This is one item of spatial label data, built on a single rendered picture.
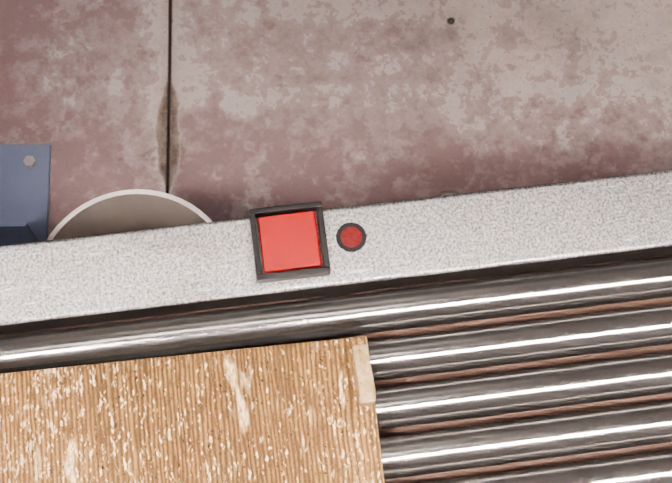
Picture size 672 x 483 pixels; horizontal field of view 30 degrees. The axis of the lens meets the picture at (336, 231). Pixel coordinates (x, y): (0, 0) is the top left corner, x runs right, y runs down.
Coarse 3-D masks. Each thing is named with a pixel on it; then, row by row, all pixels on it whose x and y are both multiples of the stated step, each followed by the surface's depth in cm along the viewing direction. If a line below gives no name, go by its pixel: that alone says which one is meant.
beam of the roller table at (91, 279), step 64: (512, 192) 133; (576, 192) 133; (640, 192) 134; (0, 256) 128; (64, 256) 129; (128, 256) 129; (192, 256) 129; (384, 256) 130; (448, 256) 131; (512, 256) 131; (576, 256) 132; (640, 256) 135; (0, 320) 127; (64, 320) 128
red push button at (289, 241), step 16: (272, 224) 129; (288, 224) 129; (304, 224) 129; (272, 240) 129; (288, 240) 129; (304, 240) 129; (272, 256) 128; (288, 256) 128; (304, 256) 129; (320, 256) 129
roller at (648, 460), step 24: (624, 456) 127; (648, 456) 127; (456, 480) 125; (480, 480) 125; (504, 480) 125; (528, 480) 125; (552, 480) 125; (576, 480) 125; (600, 480) 125; (624, 480) 125; (648, 480) 125
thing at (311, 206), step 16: (256, 208) 129; (272, 208) 129; (288, 208) 130; (304, 208) 130; (320, 208) 130; (320, 224) 129; (256, 240) 128; (320, 240) 130; (256, 256) 128; (256, 272) 128; (288, 272) 128; (304, 272) 128; (320, 272) 128
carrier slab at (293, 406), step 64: (0, 384) 123; (64, 384) 123; (128, 384) 124; (192, 384) 124; (256, 384) 124; (320, 384) 124; (0, 448) 121; (64, 448) 122; (128, 448) 122; (192, 448) 122; (256, 448) 122; (320, 448) 123
